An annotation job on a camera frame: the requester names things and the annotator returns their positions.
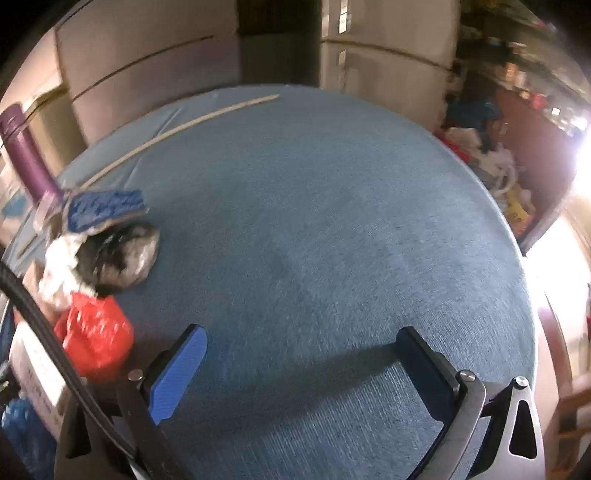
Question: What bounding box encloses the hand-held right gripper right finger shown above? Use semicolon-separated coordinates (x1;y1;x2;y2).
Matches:
394;325;548;480

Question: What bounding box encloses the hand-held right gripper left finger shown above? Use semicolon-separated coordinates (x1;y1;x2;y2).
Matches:
55;323;208;480

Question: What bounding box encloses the red plastic bag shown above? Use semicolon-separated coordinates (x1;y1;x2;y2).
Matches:
54;292;134;384

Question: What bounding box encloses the black and clear plastic bag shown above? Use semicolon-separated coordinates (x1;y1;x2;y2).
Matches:
76;220;161;294

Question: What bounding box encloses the white plastic wrap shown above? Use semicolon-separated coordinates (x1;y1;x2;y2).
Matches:
38;233;93;310

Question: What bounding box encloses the white printed carton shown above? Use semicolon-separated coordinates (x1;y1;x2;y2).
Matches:
9;323;75;430

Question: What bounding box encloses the wooden chair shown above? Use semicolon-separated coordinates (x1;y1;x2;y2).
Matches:
540;295;591;480

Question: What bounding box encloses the blue plastic bag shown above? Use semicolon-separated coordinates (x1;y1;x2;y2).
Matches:
0;399;56;480

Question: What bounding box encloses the round blue-covered table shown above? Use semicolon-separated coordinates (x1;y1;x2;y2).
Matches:
0;83;539;480

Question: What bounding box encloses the pile of plastic bags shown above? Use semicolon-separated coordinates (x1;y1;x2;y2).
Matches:
434;92;539;232

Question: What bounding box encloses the brown wooden cabinet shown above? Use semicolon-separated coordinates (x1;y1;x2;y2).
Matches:
494;88;578;250

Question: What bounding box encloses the thin white stick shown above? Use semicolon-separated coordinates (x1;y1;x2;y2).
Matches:
81;93;281;190

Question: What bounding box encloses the purple thermos bottle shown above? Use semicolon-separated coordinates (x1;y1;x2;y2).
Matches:
0;102;63;206

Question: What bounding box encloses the grey three-section refrigerator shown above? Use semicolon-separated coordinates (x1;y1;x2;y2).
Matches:
55;0;241;144

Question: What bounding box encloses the shelf of packaged goods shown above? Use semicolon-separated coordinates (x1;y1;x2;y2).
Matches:
457;0;591;134

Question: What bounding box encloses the silver two-door refrigerator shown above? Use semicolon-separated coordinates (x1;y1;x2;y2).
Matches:
318;0;462;116

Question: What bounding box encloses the black cable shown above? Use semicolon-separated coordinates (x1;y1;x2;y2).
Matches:
0;261;195;480

